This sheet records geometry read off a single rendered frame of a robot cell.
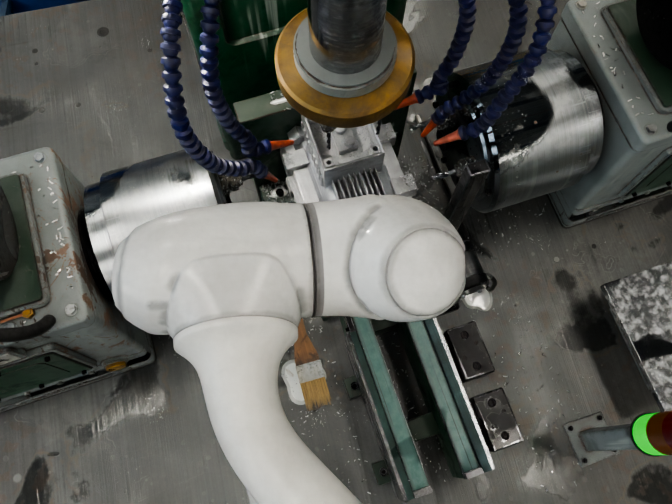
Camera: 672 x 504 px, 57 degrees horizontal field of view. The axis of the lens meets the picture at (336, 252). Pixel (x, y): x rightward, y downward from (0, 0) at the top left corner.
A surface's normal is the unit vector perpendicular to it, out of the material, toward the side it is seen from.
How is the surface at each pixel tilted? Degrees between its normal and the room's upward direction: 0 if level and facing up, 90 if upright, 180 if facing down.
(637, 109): 0
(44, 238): 0
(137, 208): 2
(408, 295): 36
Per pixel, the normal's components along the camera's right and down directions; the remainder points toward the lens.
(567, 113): 0.14, 0.08
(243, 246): 0.13, -0.37
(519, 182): 0.29, 0.69
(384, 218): -0.36, -0.76
